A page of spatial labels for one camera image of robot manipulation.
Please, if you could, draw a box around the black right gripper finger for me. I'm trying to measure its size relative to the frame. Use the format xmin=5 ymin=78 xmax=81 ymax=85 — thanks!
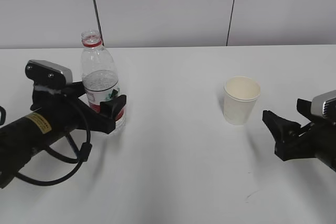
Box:
xmin=262 ymin=110 xmax=301 ymax=142
xmin=296 ymin=99 xmax=314 ymax=122

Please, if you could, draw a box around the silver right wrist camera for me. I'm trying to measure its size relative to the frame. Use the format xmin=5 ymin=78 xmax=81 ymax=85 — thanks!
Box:
xmin=310 ymin=90 xmax=335 ymax=123

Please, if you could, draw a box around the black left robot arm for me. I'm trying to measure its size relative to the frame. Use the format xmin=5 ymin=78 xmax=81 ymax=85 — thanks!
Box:
xmin=1 ymin=82 xmax=127 ymax=188

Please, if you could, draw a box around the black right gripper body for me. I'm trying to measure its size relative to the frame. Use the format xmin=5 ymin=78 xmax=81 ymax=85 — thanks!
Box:
xmin=275 ymin=123 xmax=335 ymax=170

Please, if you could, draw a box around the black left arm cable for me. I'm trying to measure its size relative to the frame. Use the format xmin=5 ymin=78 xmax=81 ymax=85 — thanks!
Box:
xmin=16 ymin=99 xmax=93 ymax=186

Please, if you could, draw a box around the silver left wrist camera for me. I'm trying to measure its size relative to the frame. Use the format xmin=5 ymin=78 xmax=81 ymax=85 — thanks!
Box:
xmin=25 ymin=60 xmax=73 ymax=89

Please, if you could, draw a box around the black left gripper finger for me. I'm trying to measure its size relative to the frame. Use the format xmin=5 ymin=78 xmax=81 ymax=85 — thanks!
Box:
xmin=78 ymin=94 xmax=127 ymax=134
xmin=62 ymin=81 xmax=86 ymax=96

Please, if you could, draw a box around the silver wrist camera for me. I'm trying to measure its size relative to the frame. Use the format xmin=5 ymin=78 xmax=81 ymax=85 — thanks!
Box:
xmin=25 ymin=60 xmax=73 ymax=89
xmin=310 ymin=90 xmax=335 ymax=123

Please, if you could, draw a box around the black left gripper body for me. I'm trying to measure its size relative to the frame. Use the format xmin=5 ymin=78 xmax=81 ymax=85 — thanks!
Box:
xmin=29 ymin=84 xmax=91 ymax=140

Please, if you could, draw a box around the clear water bottle red label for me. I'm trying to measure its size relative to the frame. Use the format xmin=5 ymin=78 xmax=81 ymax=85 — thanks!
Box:
xmin=80 ymin=30 xmax=127 ymax=136

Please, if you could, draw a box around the white paper cup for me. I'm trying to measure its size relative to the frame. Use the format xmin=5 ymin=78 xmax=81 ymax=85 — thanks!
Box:
xmin=223 ymin=76 xmax=261 ymax=125

